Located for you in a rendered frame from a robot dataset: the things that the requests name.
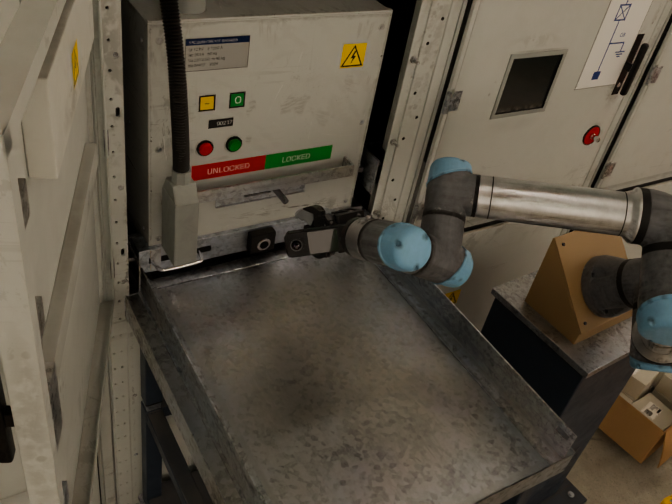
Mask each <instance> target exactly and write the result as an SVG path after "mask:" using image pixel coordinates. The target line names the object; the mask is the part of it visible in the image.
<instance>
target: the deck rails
mask: <svg viewBox="0 0 672 504"><path fill-rule="evenodd" d="M373 264H374V265H375V266H376V267H377V268H378V269H379V271H380V272H381V273H382V274H383V275H384V276H385V277H386V279H387V280H388V281H389V282H390V283H391V284H392V285H393V287H394V288H395V289H396V290H397V291H398V292H399V294H400V295H401V296H402V297H403V298H404V299H405V300H406V302H407V303H408V304H409V305H410V306H411V307H412V308H413V310H414V311H415V312H416V313H417V314H418V315H419V317H420V318H421V319H422V320H423V321H424V322H425V323H426V325H427V326H428V327H429V328H430V329H431V330H432V332H433V333H434V334H435V335H436V336H437V337H438V338H439V340H440V341H441V342H442V343H443V344H444V345H445V346H446V348H447V349H448V350H449V351H450V352H451V353H452V355H453V356H454V357H455V358H456V359H457V360H458V361H459V363H460V364H461V365H462V366H463V367H464V368H465V369H466V371H467V372H468V373H469V374H470V375H471V376H472V378H473V379H474V380H475V381H476V382H477V383H478V384H479V386H480V387H481V388H482V389H483V390H484V391H485V392H486V394H487V395H488V396H489V397H490V398H491V399H492V401H493V402H494V403H495V404H496V405H497V406H498V407H499V409H500V410H501V411H502V412H503V413H504V414H505V416H506V417H507V418H508V419H509V420H510V421H511V422H512V424H513V425H514V426H515V427H516V428H517V429H518V430H519V432H520V433H521V434H522V435H523V436H524V437H525V439H526V440H527V441H528V442H529V443H530V444H531V445H532V447H533V448H534V449H535V450H536V451H537V452H538V453H539V455H540V456H541V457H542V458H543V459H544V460H545V462H546V463H547V464H548V465H549V466H551V465H553V464H555V463H557V462H559V461H561V460H563V459H565V456H566V454H567V452H568V451H569V449H570V448H571V446H572V444H573V443H574V441H575V440H576V438H577V436H576V435H575V433H574V432H573V431H572V430H571V429H570V428H569V427H568V426H567V425H566V424H565V423H564V422H563V421H562V419H561V418H560V417H559V416H558V415H557V414H556V413H555V412H554V411H553V410H552V409H551V408H550V407H549V406H548V404H547V403H546V402H545V401H544V400H543V399H542V398H541V397H540V396H539V395H538V394H537V393H536V392H535V391H534V389H533V388H532V387H531V386H530V385H529V384H528V383H527V382H526V381H525V380H524V379H523V378H522V377H521V375H520V374H519V373H518V372H517V371H516V370H515V369H514V368H513V367H512V366H511V365H510V364H509V363H508V362H507V360H506V359H505V358H504V357H503V356H502V355H501V354H500V353H499V352H498V351H497V350H496V349H495V348H494V347H493V345H492V344H491V343H490V342H489V341H488V340H487V339H486V338H485V337H484V336H483V335H482V334H481V333H480V331H479V330H478V329H477V328H476V327H475V326H474V325H473V324H472V323H471V322H470V321H469V320H468V319H467V318H466V316H465V315H464V314H463V313H462V312H461V311H460V310H459V309H458V308H457V307H456V306H455V305H454V304H453V303H452V301H451V300H450V299H449V298H448V297H447V296H446V295H445V294H444V293H443V292H442V291H441V290H440V289H439V288H438V286H437V285H436V284H433V283H431V282H430V281H428V280H425V279H422V278H419V277H416V276H413V275H411V274H406V273H404V272H401V271H397V270H394V269H392V268H389V267H386V266H383V265H379V264H375V263H373ZM140 270H141V292H139V296H140V298H141V300H142V302H143V304H144V306H145V308H146V310H147V312H148V314H149V316H150V318H151V320H152V322H153V324H154V326H155V328H156V330H157V332H158V334H159V336H160V338H161V340H162V342H163V344H164V346H165V348H166V350H167V352H168V354H169V355H170V357H171V359H172V361H173V363H174V365H175V367H176V369H177V371H178V373H179V375H180V377H181V379H182V381H183V383H184V385H185V387H186V389H187V391H188V393H189V395H190V397H191V399H192V401H193V403H194V405H195V407H196V409H197V411H198V413H199V415H200V417H201V419H202V421H203V423H204V425H205V427H206V429H207V431H208V433H209V435H210V437H211V439H212V441H213V443H214V445H215V447H216V449H217V451H218V453H219V455H220V457H221V459H222V461H223V463H224V465H225V467H226V469H227V471H228V473H229V475H230V477H231V479H232V481H233V483H234V485H235V487H236V489H237V491H238V493H239V495H240V497H241V499H242V501H243V503H244V504H272V502H271V500H270V498H269V496H268V494H267V493H266V491H265V489H264V487H263V485H262V483H261V481H260V479H259V478H258V476H257V474H256V472H255V470H254V468H253V466H252V464H251V463H250V461H249V459H248V457H247V455H246V453H245V451H244V449H243V447H242V446H241V444H240V442H239V440H238V438H237V436H236V434H235V432H234V431H233V429H232V427H231V425H230V423H229V421H228V419H227V417H226V416H225V414H224V412H223V410H222V408H221V406H220V404H219V402H218V400H217V399H216V397H215V395H214V393H213V391H212V389H211V387H210V385H209V384H208V382H207V380H206V378H205V376H204V374H203V372H202V370H201V369H200V367H199V365H198V363H197V361H196V359H195V357H194V355H193V353H192V352H191V350H190V348H189V346H188V344H187V342H186V340H185V338H184V337H183V335H182V333H181V331H180V329H179V327H178V325H177V323H176V322H175V320H174V318H173V316H172V314H171V312H170V310H169V308H168V307H167V305H166V303H165V301H164V299H163V297H162V295H161V293H160V291H159V290H158V288H155V289H153V287H152V285H151V283H150V282H149V280H148V278H147V276H146V274H145V272H144V270H143V268H142V267H141V268H140ZM558 425H559V426H560V428H561V429H562V430H563V431H564V432H565V433H566V434H567V435H568V436H569V438H568V440H566V439H565V438H564V437H563V436H562V435H561V434H560V432H559V431H558V430H557V429H556V428H557V427H558Z"/></svg>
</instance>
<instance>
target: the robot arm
mask: <svg viewBox="0 0 672 504"><path fill-rule="evenodd" d="M349 210H353V211H349ZM329 211H330V209H329V208H323V207H322V206H319V205H313V206H309V207H305V208H302V209H299V210H298V211H297V212H296V213H295V218H296V219H297V218H299V219H300V220H301V221H303V220H305V221H306V222H307V224H308V225H310V226H312V225H314V228H307V229H299V230H292V231H288V232H287V233H286V234H285V237H284V241H285V248H286V253H287V255H288V257H290V258H294V257H302V256H309V255H312V256H314V257H315V258H317V259H321V258H327V257H331V255H334V254H335V252H339V253H343V252H346V253H347V254H348V255H350V256H353V257H354V258H356V259H359V260H363V261H367V262H370V263H375V264H379V265H383V266H386V267H389V268H392V269H394V270H397V271H401V272H404V273H406V274H411V275H413V276H416V277H419V278H422V279H425V280H428V281H430V282H431V283H433V284H436V285H443V286H447V287H451V288H455V287H458V286H461V285H462V284H464V283H465V282H466V281H467V280H468V278H469V277H470V275H471V273H472V270H473V259H472V255H471V253H470V252H469V251H468V250H467V249H466V248H465V247H463V246H462V241H463V233H464V226H465V220H466V216H467V217H478V218H485V219H493V220H501V221H508V222H516V223H524V224H531V225H539V226H547V227H554V228H562V229H570V230H577V231H585V232H593V233H600V234H608V235H615V236H621V237H622V238H623V239H624V240H625V241H626V242H627V243H630V244H638V245H640V246H642V256H641V257H640V258H633V259H624V258H619V257H615V256H610V255H601V256H595V257H593V258H591V259H590V260H589V261H588V262H587V263H586V265H585V267H584V269H583V272H582V277H581V289H582V294H583V298H584V300H585V303H586V305H587V306H588V308H589V309H590V310H591V311H592V312H593V313H594V314H595V315H597V316H599V317H602V318H611V317H616V316H619V315H621V314H623V313H626V312H628V311H630V310H632V309H633V313H632V327H631V341H630V353H629V358H630V360H629V363H630V366H631V367H632V368H634V369H641V370H649V371H657V372H665V373H672V195H671V194H669V193H666V192H663V191H659V190H655V189H648V188H641V187H636V188H634V189H633V190H631V191H630V192H622V191H614V190H605V189H597V188H588V187H580V186H571V185H562V184H554V183H545V182H537V181H528V180H520V179H511V178H503V177H494V176H486V175H477V174H473V172H472V166H471V164H470V163H469V162H468V161H466V160H461V159H459V158H456V157H442V158H439V159H436V160H435V161H434V162H433V163H432V164H431V166H430V170H429V175H428V180H427V182H426V195H425V201H424V208H423V215H422V220H421V227H417V226H415V225H413V224H410V223H404V222H392V221H387V220H380V219H373V218H371V215H366V216H365V217H364V210H360V209H353V208H346V209H341V210H338V211H334V212H331V214H326V213H327V212H329ZM358 213H360V214H361V215H357V214H358Z"/></svg>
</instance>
